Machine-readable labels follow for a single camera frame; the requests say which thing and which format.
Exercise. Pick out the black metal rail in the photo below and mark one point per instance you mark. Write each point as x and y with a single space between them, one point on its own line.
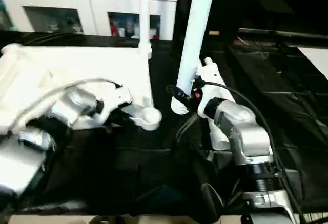
287 35

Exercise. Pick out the white board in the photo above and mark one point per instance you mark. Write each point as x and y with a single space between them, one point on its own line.
318 60

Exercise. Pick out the black mat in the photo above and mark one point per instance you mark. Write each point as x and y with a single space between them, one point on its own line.
143 172

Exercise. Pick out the white plastic table top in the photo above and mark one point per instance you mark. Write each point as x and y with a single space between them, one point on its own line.
61 70

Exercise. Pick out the white glass-door cabinet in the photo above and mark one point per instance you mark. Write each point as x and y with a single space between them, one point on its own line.
77 1

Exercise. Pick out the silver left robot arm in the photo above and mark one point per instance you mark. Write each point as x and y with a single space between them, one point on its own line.
46 126

